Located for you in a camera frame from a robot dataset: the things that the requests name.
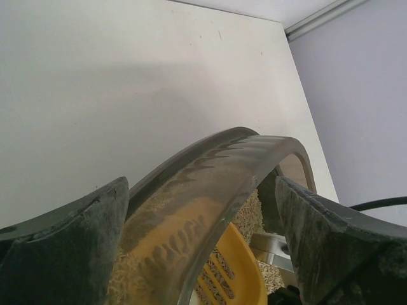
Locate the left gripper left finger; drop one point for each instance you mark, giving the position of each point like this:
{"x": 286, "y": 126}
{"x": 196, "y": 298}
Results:
{"x": 65, "y": 256}

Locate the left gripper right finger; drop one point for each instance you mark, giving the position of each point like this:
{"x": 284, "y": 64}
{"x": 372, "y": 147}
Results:
{"x": 339, "y": 255}

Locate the yellow litter scoop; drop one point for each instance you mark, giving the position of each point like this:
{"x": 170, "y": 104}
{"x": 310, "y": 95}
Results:
{"x": 231, "y": 275}

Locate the brown litter box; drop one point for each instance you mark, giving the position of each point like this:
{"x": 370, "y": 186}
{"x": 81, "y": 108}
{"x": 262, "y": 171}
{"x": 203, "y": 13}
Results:
{"x": 178, "y": 212}

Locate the right aluminium frame post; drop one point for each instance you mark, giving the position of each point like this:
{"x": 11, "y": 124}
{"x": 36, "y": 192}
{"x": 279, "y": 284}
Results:
{"x": 321, "y": 17}

